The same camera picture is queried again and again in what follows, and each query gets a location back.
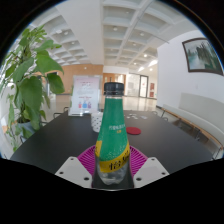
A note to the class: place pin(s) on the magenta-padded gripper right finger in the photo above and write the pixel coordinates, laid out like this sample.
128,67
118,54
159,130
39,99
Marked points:
150,170

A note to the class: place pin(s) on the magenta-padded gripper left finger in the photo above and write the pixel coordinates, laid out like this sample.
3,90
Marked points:
75,170

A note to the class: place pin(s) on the green-labelled clear drink bottle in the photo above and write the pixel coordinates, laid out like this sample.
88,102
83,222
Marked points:
113,133

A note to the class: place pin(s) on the flat round red coaster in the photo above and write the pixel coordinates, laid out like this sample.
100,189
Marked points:
134,130

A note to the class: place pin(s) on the white dotted cup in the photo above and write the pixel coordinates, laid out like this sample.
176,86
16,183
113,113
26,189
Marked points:
96,122

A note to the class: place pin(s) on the small blue card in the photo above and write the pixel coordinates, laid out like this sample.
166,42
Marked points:
143,117

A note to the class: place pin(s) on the black metal chairs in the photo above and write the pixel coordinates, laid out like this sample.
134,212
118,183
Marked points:
59,113

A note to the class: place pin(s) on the long white bench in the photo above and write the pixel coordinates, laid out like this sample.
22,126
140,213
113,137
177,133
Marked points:
196,115

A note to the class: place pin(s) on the acrylic sign stand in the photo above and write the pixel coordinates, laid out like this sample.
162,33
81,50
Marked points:
85,95

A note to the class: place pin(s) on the black-framed glass door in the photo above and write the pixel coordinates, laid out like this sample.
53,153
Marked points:
143,86

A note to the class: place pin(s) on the green leafy potted plant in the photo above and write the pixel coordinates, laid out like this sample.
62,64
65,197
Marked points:
30,90

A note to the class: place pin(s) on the dark-framed landscape picture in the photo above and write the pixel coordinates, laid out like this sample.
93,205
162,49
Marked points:
203,56

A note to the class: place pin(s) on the recessed ceiling lights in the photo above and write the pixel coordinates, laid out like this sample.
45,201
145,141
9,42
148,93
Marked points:
141,34

